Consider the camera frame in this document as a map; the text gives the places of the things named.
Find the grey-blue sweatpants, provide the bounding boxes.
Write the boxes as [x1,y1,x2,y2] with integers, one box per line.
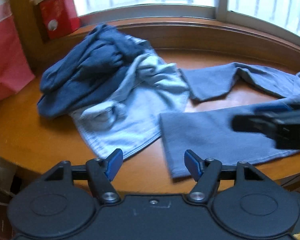
[159,62,300,178]

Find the dark navy garment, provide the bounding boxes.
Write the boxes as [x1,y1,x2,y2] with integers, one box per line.
[37,24,149,118]

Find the light blue denim garment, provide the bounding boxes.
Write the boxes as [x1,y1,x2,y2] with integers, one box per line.
[70,36,190,159]

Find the red and pink curtain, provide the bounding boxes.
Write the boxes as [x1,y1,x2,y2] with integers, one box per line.
[0,0,34,101]

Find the red box with cream lid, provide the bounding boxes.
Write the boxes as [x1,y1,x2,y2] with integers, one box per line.
[34,0,81,40]

